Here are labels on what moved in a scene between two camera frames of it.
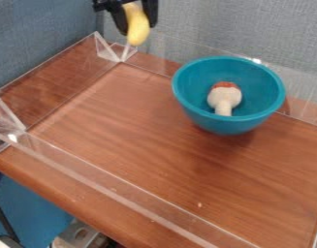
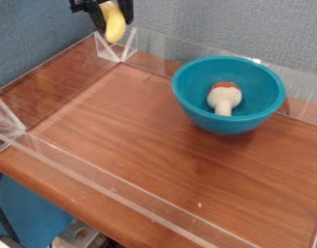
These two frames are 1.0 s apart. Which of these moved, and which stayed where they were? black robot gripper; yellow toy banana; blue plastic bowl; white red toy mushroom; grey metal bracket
Moved: yellow toy banana; black robot gripper
Stayed: grey metal bracket; white red toy mushroom; blue plastic bowl
